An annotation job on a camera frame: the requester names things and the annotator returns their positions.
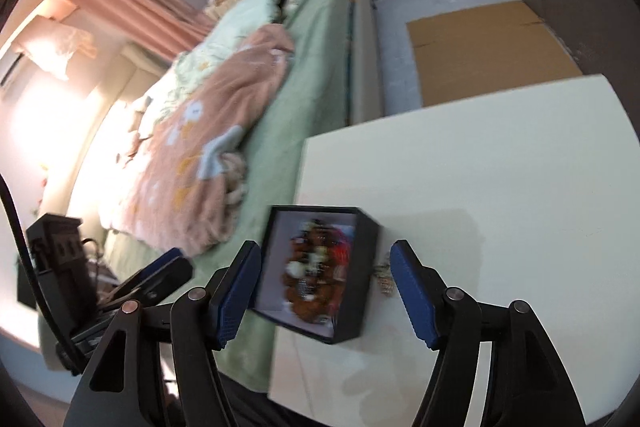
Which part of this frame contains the pink fleece blanket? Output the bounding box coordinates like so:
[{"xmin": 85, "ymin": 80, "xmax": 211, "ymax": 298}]
[{"xmin": 111, "ymin": 24, "xmax": 294, "ymax": 257}]

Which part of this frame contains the light green quilt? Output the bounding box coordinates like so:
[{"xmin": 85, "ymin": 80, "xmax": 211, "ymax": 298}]
[{"xmin": 99, "ymin": 0, "xmax": 285, "ymax": 232}]

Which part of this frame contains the black cable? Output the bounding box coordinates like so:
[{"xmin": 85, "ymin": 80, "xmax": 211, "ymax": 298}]
[{"xmin": 0, "ymin": 173, "xmax": 87, "ymax": 375}]

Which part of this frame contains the brown cardboard sheet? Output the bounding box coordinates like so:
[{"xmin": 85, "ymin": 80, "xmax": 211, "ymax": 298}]
[{"xmin": 407, "ymin": 1, "xmax": 582, "ymax": 106}]

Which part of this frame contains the green bed mattress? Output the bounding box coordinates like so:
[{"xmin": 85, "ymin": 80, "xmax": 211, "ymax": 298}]
[{"xmin": 37, "ymin": 0, "xmax": 362, "ymax": 393}]

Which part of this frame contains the gold butterfly brooch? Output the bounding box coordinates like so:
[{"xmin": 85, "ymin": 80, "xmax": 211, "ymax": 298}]
[{"xmin": 373, "ymin": 260, "xmax": 395, "ymax": 297}]

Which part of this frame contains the pink window curtain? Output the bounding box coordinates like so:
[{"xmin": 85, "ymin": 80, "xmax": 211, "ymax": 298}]
[{"xmin": 66, "ymin": 0, "xmax": 215, "ymax": 61}]

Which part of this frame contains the black jewelry box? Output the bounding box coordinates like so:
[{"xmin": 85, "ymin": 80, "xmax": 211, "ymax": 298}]
[{"xmin": 252, "ymin": 205, "xmax": 381, "ymax": 345}]

